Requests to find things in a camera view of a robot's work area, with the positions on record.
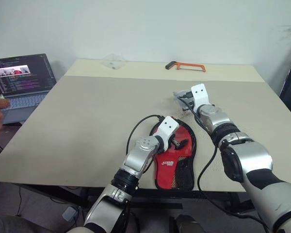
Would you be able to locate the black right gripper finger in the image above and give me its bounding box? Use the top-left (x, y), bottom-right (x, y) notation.
top-left (172, 90), bottom-right (192, 98)
top-left (176, 99), bottom-right (191, 114)

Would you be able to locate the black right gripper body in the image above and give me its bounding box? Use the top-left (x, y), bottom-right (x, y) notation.
top-left (181, 91), bottom-right (196, 110)

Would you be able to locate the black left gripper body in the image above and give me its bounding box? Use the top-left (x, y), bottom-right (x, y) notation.
top-left (162, 134), bottom-right (179, 153)

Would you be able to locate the red black paddle case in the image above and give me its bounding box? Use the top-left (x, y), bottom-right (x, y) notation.
top-left (149, 116), bottom-right (197, 191)

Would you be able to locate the orange hacksaw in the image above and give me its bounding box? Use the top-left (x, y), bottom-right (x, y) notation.
top-left (165, 61), bottom-right (208, 73)

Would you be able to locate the clear plastic bag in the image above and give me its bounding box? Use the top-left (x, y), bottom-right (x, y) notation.
top-left (102, 53), bottom-right (128, 70)

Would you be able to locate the dark rounded shape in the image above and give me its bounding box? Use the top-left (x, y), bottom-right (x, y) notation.
top-left (176, 215), bottom-right (206, 233)

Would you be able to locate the grey power adapter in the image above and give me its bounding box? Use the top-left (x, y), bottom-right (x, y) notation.
top-left (62, 206), bottom-right (79, 221)

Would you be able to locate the grey laptop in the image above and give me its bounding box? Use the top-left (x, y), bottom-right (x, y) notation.
top-left (0, 53), bottom-right (58, 126)

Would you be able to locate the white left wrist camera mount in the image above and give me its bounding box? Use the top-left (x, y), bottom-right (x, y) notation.
top-left (156, 116), bottom-right (180, 152)

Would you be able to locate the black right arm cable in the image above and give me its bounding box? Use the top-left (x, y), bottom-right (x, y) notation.
top-left (193, 110), bottom-right (270, 233)

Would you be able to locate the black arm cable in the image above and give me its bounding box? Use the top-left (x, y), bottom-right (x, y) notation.
top-left (126, 114), bottom-right (164, 156)
top-left (193, 110), bottom-right (270, 233)

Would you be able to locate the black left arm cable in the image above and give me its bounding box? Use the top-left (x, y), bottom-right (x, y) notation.
top-left (126, 114), bottom-right (164, 156)

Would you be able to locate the black metal table frame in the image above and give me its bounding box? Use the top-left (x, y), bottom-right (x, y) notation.
top-left (0, 182), bottom-right (255, 216)

